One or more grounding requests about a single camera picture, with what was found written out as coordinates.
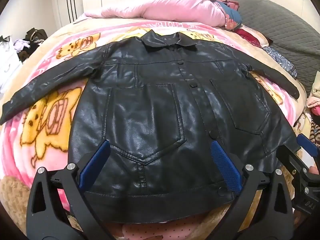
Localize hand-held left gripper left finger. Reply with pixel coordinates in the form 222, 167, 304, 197
26, 139, 112, 240

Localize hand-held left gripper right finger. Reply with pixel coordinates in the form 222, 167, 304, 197
210, 141, 301, 240

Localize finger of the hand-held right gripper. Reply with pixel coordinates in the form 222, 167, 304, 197
296, 133, 320, 158
276, 144, 307, 180

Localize black leather jacket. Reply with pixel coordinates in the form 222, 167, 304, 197
0, 29, 300, 224

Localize striped cloth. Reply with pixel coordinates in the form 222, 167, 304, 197
309, 119, 320, 146

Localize pink fuzzy cloth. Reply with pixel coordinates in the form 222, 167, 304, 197
306, 90, 320, 116

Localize pink cartoon printed blanket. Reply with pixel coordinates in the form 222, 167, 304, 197
0, 20, 308, 240

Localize blue white patterned cloth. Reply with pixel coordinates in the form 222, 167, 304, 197
264, 46, 298, 78

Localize grey quilted headboard cushion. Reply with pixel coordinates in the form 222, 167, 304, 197
217, 0, 320, 94

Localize red floral cloth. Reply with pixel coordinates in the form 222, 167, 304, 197
234, 27, 268, 48

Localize lilac cloth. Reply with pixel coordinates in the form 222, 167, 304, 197
14, 39, 31, 53

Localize blue floral pillow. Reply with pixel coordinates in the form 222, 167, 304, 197
214, 0, 243, 31

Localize pink padded coat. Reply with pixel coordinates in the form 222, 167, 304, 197
84, 0, 229, 28

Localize hanging bags and straps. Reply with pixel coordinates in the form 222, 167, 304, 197
59, 0, 78, 23

